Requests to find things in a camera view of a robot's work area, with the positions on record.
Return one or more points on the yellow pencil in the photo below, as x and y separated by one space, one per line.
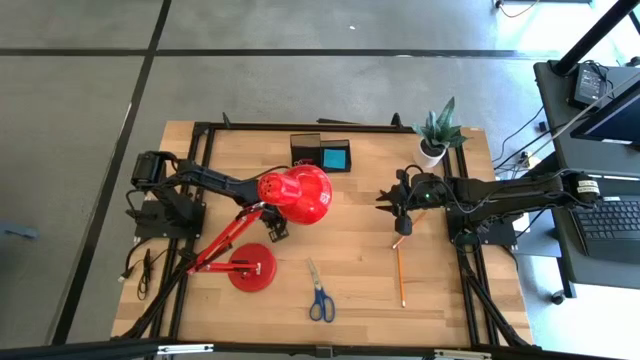
420 216
401 277

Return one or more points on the black aluminium table frame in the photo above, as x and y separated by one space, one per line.
300 127

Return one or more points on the black mesh desk organizer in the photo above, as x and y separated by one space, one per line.
305 145

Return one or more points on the black keyboard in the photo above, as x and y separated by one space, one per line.
615 225

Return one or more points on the black diagonal pole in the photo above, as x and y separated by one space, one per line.
595 35

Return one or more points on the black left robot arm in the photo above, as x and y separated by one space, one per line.
215 180

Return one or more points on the black monitor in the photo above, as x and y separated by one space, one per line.
615 122

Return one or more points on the white power strip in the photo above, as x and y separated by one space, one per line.
530 161

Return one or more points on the black caster wheel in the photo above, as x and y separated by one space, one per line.
557 297

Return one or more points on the red desk lamp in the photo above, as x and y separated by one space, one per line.
305 195

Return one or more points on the black desk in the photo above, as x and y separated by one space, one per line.
560 250
555 125

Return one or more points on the black power adapter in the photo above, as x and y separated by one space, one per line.
589 85

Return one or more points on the black rig bar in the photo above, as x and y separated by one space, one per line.
75 350

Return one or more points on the green plant in white pot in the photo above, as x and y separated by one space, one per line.
425 159

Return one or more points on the blue sticky note pad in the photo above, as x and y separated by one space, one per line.
335 159

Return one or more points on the grey floor object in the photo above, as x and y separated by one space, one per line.
15 230

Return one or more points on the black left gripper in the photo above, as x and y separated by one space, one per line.
277 227

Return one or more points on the black binder clip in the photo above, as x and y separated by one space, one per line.
300 163

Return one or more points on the white paper sheet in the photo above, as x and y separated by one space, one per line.
522 222

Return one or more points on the silver bracket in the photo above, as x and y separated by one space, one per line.
462 355
185 349

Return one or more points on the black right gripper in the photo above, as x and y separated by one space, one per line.
425 200

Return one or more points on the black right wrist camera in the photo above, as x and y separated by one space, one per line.
403 226

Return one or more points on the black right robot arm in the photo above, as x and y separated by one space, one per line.
525 192

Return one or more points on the black table-level camera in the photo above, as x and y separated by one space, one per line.
323 351

